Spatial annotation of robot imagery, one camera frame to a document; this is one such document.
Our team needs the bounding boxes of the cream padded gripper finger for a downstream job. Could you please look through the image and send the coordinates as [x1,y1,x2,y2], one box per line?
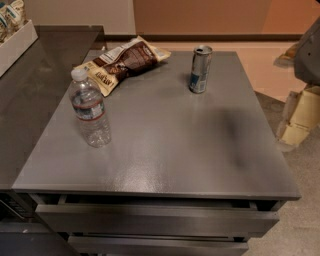
[276,84,320,152]

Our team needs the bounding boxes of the clear plastic water bottle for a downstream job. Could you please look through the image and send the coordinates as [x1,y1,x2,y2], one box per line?
[68,68,111,148]

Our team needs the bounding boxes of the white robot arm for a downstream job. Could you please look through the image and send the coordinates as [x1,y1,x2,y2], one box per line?
[276,17,320,152]

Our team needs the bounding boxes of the silver blue drink can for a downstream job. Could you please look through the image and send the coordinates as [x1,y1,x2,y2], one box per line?
[189,45,213,94]

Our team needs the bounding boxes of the grey drawer cabinet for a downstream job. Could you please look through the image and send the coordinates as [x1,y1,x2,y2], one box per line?
[14,52,299,245]

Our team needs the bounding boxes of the brown white snack bag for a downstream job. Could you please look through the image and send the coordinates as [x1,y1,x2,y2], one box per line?
[77,36,171,97]

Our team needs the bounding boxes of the upper grey drawer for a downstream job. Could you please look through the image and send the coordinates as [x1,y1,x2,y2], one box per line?
[36,196,279,237]

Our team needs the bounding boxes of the grey drawer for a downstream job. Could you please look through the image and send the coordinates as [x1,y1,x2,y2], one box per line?
[68,236,248,256]
[36,196,279,237]

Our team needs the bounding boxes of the lower grey drawer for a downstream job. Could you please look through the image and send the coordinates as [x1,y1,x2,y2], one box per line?
[68,236,248,256]

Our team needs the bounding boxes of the dark grey side counter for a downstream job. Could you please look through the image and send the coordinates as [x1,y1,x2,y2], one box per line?
[0,25,104,191]

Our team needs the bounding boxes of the white tray box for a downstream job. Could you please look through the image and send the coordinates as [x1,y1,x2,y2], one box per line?
[0,20,38,77]

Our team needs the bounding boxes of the snack packets in tray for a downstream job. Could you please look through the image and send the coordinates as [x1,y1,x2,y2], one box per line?
[0,0,27,43]

